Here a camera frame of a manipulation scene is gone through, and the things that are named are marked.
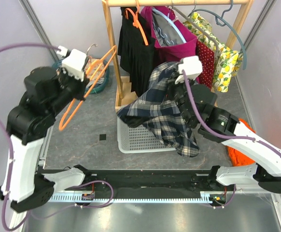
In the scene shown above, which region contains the white cable duct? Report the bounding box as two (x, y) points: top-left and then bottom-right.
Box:
(49, 192), (212, 203)

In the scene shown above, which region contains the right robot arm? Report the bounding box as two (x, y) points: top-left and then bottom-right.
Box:
(167, 81), (281, 193)

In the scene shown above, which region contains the magenta skirt grey lining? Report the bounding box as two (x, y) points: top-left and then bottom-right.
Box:
(140, 6), (200, 84)

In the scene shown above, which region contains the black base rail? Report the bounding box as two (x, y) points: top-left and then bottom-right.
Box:
(83, 170), (234, 197)

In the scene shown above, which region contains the teal laundry basket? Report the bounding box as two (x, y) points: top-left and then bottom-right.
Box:
(52, 59), (110, 94)

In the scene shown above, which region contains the navy plaid skirt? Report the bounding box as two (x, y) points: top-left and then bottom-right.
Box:
(117, 62), (200, 158)

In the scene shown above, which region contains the wooden clothes rack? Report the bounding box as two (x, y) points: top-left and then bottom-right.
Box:
(102, 0), (253, 111)

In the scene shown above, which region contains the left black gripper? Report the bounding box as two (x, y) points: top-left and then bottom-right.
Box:
(47, 65), (90, 117)

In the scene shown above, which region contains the lemon print garment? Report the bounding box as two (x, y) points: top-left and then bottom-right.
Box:
(183, 12), (243, 92)

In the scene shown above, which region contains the white perforated basket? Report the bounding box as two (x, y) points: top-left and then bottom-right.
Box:
(117, 118), (175, 154)

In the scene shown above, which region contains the slate blue hanger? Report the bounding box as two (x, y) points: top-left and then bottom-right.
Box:
(188, 0), (247, 70)

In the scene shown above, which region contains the red polka dot skirt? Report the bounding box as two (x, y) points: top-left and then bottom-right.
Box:
(196, 41), (214, 89)

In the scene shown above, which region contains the orange cloth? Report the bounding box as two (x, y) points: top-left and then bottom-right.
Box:
(227, 118), (257, 167)

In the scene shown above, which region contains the floral pink cloth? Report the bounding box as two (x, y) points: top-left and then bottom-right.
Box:
(84, 56), (105, 84)

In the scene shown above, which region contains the small black floor square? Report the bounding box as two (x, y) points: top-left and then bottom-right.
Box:
(99, 134), (107, 141)

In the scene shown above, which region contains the black pleated skirt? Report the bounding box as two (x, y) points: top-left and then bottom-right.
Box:
(117, 7), (155, 97)

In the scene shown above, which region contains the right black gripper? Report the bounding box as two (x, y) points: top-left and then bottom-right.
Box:
(165, 72), (195, 126)

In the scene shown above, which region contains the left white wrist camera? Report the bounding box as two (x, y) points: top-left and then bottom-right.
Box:
(56, 46), (88, 82)

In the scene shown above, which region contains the light blue hanger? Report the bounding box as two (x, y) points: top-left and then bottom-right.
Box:
(152, 8), (186, 43)

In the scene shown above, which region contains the orange plastic hanger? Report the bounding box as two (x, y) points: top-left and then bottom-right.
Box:
(58, 45), (117, 131)

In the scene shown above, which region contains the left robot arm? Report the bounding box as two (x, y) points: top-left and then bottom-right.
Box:
(0, 67), (92, 213)

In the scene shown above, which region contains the grey hanger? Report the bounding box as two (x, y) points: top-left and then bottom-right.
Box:
(171, 1), (220, 58)

